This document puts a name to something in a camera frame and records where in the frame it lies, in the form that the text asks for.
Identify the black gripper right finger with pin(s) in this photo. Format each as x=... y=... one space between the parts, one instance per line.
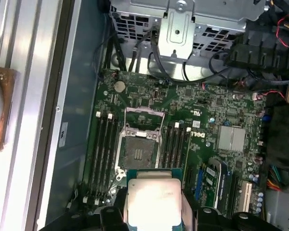
x=214 y=221

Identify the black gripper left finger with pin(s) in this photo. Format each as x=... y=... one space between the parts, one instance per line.
x=106 y=219

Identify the silver CPU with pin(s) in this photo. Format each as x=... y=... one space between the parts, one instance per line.
x=154 y=199

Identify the metal socket cover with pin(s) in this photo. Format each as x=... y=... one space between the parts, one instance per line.
x=144 y=110

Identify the CPU socket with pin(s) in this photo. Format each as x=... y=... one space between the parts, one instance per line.
x=138 y=151

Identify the long black expansion slot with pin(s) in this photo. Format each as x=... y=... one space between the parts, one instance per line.
x=234 y=192

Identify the white expansion slot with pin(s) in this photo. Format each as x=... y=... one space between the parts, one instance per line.
x=246 y=197

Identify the short black expansion slot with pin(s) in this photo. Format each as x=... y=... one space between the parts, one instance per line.
x=190 y=179

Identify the RAM slot with white clips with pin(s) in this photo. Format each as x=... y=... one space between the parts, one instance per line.
x=186 y=149
x=106 y=156
x=174 y=149
x=91 y=156

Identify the silver power supply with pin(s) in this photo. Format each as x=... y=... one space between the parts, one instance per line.
x=284 y=211

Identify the silver chipset heatsink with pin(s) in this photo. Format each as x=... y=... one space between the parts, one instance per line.
x=231 y=138

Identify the black plastic shroud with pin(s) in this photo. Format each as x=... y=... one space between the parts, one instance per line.
x=284 y=134

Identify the green motherboard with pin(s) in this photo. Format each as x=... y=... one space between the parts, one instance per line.
x=207 y=106

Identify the black open PC case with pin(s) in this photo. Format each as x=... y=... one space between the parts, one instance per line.
x=82 y=96

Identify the round coin battery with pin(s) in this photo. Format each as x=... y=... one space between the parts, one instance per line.
x=119 y=86

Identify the silver perforated drive cage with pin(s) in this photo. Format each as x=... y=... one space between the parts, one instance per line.
x=221 y=20

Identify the black plastic duct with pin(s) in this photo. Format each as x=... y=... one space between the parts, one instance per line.
x=255 y=55

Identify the silver metal bracket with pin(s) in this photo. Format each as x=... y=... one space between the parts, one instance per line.
x=175 y=41

